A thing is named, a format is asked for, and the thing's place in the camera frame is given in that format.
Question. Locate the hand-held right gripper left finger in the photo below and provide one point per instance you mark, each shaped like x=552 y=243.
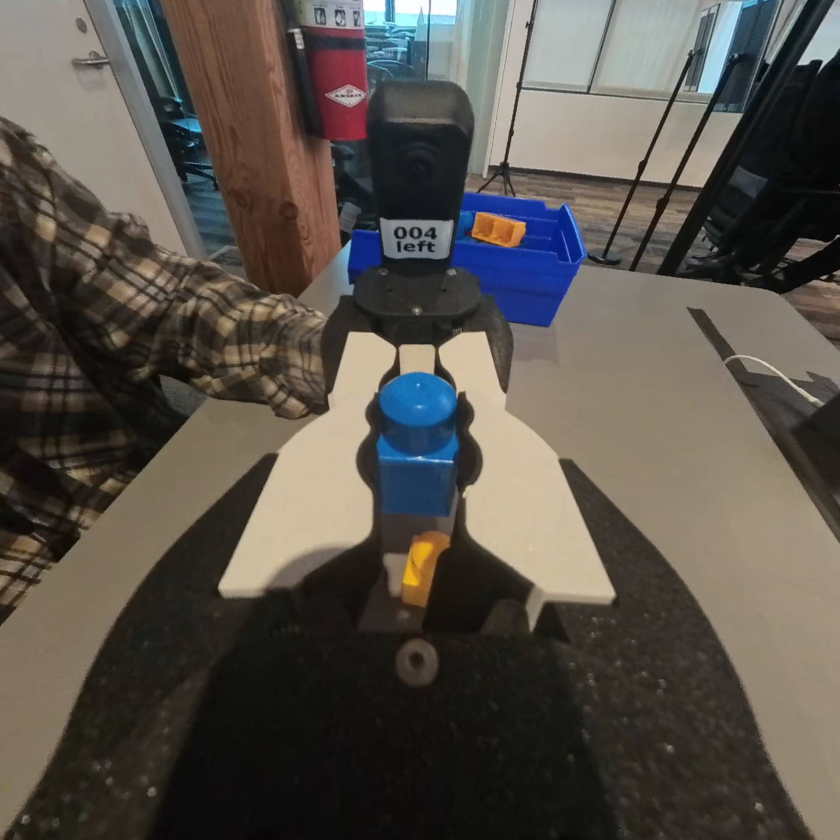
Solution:
x=295 y=512

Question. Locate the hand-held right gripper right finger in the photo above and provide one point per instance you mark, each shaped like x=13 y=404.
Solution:
x=538 y=518

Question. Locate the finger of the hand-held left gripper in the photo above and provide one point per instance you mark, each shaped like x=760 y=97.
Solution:
x=476 y=367
x=354 y=374

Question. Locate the blue plastic bin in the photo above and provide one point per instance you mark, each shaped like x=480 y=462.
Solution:
x=525 y=282

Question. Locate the pile of coloured toy blocks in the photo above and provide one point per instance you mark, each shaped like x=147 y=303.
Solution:
x=499 y=229

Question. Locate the blue mega block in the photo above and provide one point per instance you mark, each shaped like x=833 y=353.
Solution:
x=417 y=472

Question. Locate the yellow one-stud block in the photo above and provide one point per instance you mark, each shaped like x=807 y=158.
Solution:
x=420 y=571

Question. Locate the person's left forearm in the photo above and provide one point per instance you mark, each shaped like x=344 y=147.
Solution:
x=98 y=328

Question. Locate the black studio light stand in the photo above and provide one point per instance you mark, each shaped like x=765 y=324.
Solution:
x=505 y=170

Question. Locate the red fire extinguisher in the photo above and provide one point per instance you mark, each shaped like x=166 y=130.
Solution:
x=338 y=79

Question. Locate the black office chair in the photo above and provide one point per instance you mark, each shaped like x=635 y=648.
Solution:
x=184 y=131

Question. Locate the dark grey box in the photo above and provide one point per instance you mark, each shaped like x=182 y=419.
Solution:
x=820 y=459

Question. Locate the tablet floor stand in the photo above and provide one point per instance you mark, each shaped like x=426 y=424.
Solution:
x=702 y=52
x=748 y=52

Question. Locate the black pole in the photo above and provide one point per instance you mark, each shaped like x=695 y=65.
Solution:
x=741 y=151

